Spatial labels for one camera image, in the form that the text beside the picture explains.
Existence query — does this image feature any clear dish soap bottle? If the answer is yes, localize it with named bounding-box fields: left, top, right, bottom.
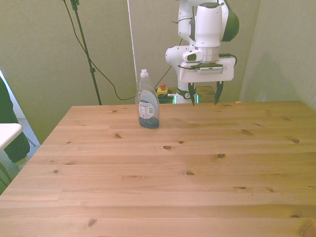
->
left=137, top=69, right=160, bottom=129

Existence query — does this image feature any black camera tripod stand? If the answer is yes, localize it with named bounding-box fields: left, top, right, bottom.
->
left=62, top=0, right=103, bottom=106

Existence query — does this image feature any yellow emergency stop button box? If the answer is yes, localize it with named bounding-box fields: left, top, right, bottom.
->
left=156, top=83, right=169, bottom=97

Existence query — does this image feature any white side table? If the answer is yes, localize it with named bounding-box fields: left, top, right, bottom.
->
left=0, top=123, right=24, bottom=151

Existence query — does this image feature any person in dark clothing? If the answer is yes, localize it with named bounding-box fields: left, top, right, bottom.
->
left=0, top=76, right=31, bottom=164

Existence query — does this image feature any black cable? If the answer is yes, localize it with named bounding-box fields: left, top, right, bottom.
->
left=64, top=0, right=137, bottom=101

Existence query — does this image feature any white vertical pole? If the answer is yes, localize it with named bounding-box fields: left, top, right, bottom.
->
left=126, top=0, right=138, bottom=83

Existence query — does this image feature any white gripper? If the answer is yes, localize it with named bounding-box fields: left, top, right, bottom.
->
left=178, top=57, right=235, bottom=107

